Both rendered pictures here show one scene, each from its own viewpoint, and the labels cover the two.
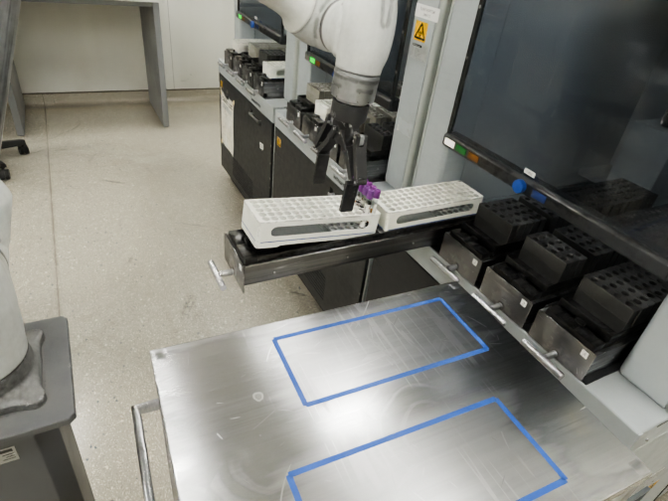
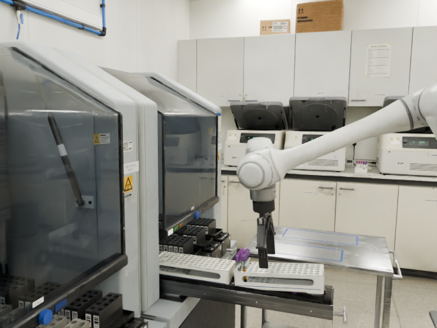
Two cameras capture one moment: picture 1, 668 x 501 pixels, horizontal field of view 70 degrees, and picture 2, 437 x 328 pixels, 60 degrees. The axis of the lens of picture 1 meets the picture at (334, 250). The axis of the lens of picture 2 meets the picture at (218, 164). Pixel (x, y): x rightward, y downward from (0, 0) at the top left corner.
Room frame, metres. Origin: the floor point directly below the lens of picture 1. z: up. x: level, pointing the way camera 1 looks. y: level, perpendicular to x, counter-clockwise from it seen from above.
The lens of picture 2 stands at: (1.90, 0.86, 1.39)
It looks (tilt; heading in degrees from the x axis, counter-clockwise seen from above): 7 degrees down; 229
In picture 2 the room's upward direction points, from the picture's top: 1 degrees clockwise
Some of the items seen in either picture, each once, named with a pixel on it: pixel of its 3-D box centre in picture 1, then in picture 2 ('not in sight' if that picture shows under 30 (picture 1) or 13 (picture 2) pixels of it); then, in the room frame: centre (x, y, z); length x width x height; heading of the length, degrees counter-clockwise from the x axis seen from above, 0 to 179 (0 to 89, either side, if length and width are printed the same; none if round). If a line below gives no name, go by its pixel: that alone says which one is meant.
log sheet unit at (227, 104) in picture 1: (225, 121); not in sight; (2.58, 0.70, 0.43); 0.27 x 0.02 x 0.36; 31
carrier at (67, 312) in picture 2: not in sight; (80, 307); (1.53, -0.16, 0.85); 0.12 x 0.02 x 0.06; 32
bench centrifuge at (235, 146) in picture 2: not in sight; (258, 133); (-0.97, -1.84, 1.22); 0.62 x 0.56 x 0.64; 29
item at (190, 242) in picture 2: (494, 224); (186, 248); (1.01, -0.37, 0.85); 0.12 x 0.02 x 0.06; 32
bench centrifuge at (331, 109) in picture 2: not in sight; (316, 132); (-1.28, -1.34, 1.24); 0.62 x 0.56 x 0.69; 32
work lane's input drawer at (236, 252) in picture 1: (361, 235); (240, 289); (0.99, -0.06, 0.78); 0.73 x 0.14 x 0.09; 121
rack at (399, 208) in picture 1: (424, 206); (193, 268); (1.09, -0.21, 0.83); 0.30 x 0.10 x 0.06; 121
